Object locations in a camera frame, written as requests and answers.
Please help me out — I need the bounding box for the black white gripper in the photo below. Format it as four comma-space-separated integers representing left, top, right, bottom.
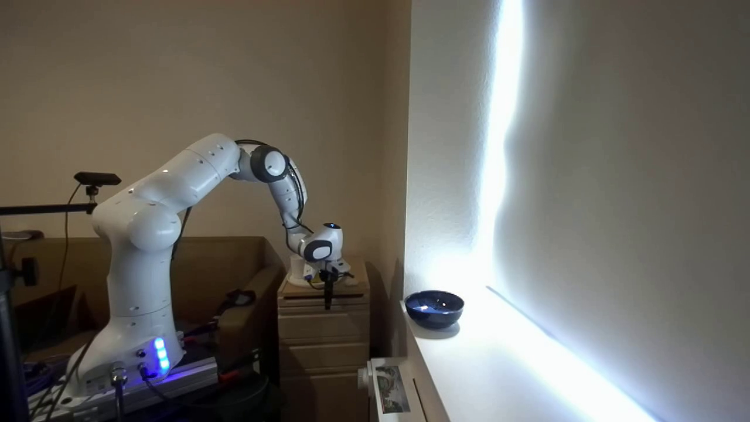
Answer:
307, 262, 351, 313

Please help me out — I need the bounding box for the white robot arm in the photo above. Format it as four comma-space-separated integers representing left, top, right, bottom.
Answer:
69, 134, 350, 396

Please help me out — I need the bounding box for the wooden nightstand cabinet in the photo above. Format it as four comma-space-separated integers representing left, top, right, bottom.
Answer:
276, 262, 371, 422

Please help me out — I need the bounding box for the blue bowl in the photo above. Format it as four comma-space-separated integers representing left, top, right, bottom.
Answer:
406, 290, 464, 331

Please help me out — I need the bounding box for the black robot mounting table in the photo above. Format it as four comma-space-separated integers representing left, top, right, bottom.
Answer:
28, 338, 280, 422

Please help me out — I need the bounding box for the black camera on stand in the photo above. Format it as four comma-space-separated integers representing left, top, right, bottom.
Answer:
76, 171, 123, 198

